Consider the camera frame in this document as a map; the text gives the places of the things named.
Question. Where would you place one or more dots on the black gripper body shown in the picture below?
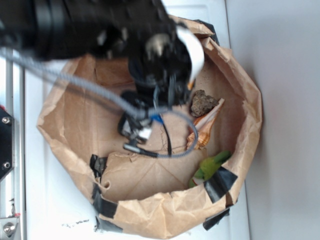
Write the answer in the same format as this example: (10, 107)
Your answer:
(164, 57)

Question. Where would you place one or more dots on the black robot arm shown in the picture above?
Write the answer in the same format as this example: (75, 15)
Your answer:
(55, 29)

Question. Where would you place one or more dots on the brown rough rock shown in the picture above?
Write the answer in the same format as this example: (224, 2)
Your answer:
(202, 103)

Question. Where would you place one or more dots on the orange conch seashell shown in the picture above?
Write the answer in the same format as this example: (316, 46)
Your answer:
(204, 125)

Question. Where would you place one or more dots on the green plush frog toy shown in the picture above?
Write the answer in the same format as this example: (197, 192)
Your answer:
(208, 167)

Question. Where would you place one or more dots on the black octagonal mount plate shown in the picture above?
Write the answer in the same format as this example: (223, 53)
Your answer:
(6, 143)

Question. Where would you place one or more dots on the aluminium frame rail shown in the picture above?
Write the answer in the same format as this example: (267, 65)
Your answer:
(13, 223)

